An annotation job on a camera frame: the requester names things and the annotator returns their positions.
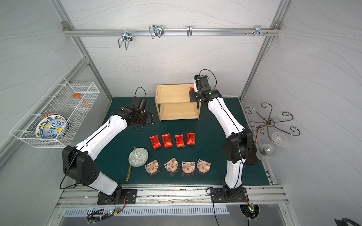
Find blue yellow patterned plate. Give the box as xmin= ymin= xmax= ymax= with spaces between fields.
xmin=35 ymin=114 xmax=68 ymax=139

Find green patterned bowl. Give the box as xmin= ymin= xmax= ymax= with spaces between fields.
xmin=128 ymin=147 xmax=149 ymax=167

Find left base cables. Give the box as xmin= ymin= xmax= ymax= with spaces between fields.
xmin=85 ymin=194 xmax=126 ymax=223

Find gold knife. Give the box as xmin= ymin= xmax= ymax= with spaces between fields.
xmin=125 ymin=147 xmax=136 ymax=181

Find brown tea bag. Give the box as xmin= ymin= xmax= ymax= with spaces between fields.
xmin=182 ymin=162 xmax=195 ymax=177
xmin=197 ymin=159 xmax=211 ymax=176
xmin=145 ymin=160 xmax=162 ymax=178
xmin=164 ymin=158 xmax=181 ymax=177

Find white vent strip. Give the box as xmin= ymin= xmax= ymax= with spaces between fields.
xmin=63 ymin=205 xmax=230 ymax=217

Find aluminium top rail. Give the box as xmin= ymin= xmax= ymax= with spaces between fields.
xmin=63 ymin=27 xmax=281 ymax=37

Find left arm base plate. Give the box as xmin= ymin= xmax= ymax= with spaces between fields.
xmin=97 ymin=189 xmax=138 ymax=205

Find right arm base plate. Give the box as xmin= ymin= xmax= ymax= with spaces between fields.
xmin=206 ymin=186 xmax=249 ymax=203

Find wooden two-tier shelf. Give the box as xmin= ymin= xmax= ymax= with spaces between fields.
xmin=155 ymin=84 xmax=201 ymax=121

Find small metal hook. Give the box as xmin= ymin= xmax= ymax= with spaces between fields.
xmin=187 ymin=25 xmax=192 ymax=37

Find orange spatula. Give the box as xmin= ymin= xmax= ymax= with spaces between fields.
xmin=73 ymin=93 xmax=91 ymax=109

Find metal loop hook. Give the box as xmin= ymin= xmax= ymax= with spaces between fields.
xmin=149 ymin=25 xmax=165 ymax=39

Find metal clamp hook right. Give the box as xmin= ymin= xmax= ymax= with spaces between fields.
xmin=245 ymin=25 xmax=270 ymax=37

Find wine glass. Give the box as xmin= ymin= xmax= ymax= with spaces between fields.
xmin=256 ymin=132 xmax=290 ymax=161

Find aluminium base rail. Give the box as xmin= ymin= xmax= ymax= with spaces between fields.
xmin=56 ymin=184 xmax=289 ymax=208

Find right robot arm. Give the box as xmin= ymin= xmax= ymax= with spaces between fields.
xmin=189 ymin=75 xmax=254 ymax=193

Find metal scroll glass holder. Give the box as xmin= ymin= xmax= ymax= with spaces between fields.
xmin=244 ymin=102 xmax=301 ymax=144

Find white wire basket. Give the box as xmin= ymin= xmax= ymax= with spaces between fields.
xmin=9 ymin=77 xmax=100 ymax=148

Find green table mat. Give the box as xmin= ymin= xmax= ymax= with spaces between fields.
xmin=76 ymin=96 xmax=271 ymax=186

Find round floor port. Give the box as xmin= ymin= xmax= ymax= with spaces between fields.
xmin=240 ymin=203 xmax=260 ymax=219

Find metal double hook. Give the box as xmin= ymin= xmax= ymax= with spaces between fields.
xmin=118 ymin=30 xmax=133 ymax=50

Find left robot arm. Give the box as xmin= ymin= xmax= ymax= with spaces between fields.
xmin=62 ymin=97 xmax=155 ymax=196

